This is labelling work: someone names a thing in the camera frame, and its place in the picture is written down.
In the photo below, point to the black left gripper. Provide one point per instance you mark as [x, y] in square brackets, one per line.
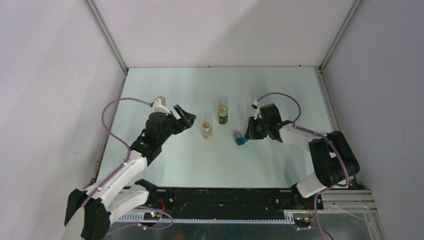
[185, 121]

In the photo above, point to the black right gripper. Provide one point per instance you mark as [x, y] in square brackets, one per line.
[251, 133]

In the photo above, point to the clear pill bottle gold lid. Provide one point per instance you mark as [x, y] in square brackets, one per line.
[206, 130]

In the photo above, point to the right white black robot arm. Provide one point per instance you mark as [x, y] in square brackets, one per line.
[331, 155]

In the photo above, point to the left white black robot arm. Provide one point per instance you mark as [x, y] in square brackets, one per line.
[91, 212]

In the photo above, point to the green lidded black jar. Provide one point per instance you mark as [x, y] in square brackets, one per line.
[222, 114]

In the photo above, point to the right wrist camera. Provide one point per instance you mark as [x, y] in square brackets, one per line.
[257, 106]

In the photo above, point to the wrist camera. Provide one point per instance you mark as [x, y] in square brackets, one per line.
[257, 106]
[159, 106]

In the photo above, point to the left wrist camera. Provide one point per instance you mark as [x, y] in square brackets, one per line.
[159, 106]

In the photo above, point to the aluminium frame post left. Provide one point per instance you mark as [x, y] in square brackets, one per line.
[106, 34]

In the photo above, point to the aluminium frame post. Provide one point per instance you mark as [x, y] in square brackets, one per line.
[352, 12]
[106, 34]

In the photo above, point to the aluminium frame post right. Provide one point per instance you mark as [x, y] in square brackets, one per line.
[352, 12]

